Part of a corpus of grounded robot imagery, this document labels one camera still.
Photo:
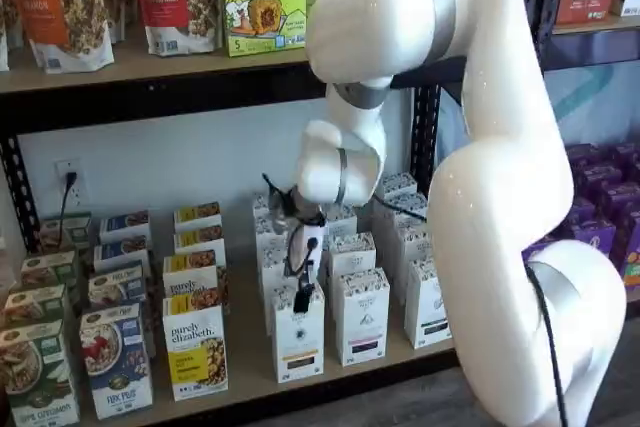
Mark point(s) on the white box pink strip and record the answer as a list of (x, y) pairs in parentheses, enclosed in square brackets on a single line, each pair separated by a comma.
[(342, 224), (362, 317), (352, 254)]

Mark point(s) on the purple Annie's box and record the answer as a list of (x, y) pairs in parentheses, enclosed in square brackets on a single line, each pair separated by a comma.
[(627, 153), (622, 199), (582, 159), (631, 267), (597, 234), (602, 179)]

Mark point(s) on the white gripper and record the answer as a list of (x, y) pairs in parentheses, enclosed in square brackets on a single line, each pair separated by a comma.
[(318, 259)]

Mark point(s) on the green cereal box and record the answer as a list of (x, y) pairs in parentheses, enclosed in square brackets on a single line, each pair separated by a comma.
[(47, 269), (35, 304), (35, 372), (65, 232)]

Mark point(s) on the black metal shelving rack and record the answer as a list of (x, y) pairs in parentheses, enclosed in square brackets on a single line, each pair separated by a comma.
[(200, 102), (600, 49)]

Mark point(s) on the wooden shelf board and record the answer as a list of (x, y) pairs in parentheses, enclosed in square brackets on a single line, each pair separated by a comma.
[(600, 24), (150, 67), (245, 307)]

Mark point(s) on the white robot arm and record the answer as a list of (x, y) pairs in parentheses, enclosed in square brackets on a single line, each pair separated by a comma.
[(500, 97)]

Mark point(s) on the blue cereal box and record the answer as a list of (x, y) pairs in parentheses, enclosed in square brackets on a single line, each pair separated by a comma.
[(125, 224), (115, 362), (117, 284), (120, 252)]

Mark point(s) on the white yellow granola box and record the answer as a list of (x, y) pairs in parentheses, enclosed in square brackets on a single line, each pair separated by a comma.
[(187, 272), (197, 214), (197, 239), (192, 342)]

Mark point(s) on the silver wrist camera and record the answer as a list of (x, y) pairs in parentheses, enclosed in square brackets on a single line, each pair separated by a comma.
[(280, 212)]

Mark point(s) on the white wall outlet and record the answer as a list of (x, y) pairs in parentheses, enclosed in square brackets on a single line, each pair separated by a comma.
[(77, 167)]

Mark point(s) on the white box dark strip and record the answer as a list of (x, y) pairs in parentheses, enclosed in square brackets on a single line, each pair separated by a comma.
[(400, 184), (412, 242), (422, 297), (405, 212)]

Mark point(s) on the granola bag blue label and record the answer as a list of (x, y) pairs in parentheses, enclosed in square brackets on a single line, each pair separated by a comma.
[(4, 47)]

